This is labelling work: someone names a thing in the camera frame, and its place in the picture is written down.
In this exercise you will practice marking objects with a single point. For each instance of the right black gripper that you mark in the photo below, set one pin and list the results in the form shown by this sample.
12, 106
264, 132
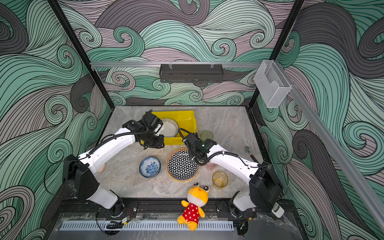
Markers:
190, 154

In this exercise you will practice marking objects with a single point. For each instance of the yellow plush toy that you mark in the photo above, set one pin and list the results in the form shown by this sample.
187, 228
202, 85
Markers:
197, 198

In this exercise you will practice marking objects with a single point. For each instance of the black handled tool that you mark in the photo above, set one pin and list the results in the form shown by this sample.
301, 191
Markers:
247, 150

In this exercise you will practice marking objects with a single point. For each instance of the clear plastic wall holder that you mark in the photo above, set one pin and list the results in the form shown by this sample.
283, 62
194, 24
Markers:
272, 83

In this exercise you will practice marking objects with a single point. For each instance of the white slotted cable duct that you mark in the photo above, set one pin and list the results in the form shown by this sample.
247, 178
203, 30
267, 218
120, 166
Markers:
146, 226

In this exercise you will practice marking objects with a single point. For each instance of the blue floral bowl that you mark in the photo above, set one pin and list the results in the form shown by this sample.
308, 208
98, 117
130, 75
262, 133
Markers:
150, 167

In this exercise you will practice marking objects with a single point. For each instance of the green transparent cup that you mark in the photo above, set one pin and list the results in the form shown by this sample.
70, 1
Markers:
206, 135

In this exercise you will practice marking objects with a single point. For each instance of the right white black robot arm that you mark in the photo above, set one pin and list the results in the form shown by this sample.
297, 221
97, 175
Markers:
264, 185

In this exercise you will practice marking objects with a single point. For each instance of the amber transparent cup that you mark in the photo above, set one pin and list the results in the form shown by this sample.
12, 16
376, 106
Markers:
220, 179

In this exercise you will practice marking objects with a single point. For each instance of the geometric flower pattern plate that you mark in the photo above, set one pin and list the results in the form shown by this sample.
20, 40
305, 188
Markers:
179, 167

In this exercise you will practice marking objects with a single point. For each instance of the black striped white plate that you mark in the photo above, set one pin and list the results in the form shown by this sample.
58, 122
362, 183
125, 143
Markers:
169, 128

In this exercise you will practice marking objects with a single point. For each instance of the white remote control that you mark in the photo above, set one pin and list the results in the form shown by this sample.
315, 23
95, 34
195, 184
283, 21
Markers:
277, 210

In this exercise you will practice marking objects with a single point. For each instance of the black wall shelf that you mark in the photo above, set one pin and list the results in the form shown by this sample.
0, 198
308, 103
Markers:
191, 73

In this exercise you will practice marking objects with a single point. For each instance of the yellow plastic bin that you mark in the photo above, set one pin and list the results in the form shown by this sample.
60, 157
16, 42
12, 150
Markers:
185, 119

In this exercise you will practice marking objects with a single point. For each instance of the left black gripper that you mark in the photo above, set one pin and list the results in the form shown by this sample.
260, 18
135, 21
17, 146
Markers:
159, 144

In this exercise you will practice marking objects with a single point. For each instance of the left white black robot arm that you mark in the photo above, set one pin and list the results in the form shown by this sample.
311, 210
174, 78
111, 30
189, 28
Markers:
78, 175

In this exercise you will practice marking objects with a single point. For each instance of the pink transparent cup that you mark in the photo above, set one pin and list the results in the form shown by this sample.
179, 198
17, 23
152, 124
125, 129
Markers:
210, 166

